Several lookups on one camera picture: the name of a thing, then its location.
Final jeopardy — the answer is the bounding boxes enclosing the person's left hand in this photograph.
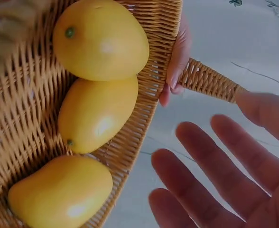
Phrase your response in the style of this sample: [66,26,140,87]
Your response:
[158,14,193,108]

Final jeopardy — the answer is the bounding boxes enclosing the woven wicker basket with handle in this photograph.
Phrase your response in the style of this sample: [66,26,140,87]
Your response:
[0,0,248,228]

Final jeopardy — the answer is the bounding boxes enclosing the person's right hand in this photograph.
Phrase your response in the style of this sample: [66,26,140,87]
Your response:
[148,91,279,228]

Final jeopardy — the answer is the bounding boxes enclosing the large yellow mango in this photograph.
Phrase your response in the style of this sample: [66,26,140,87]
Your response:
[53,0,150,82]

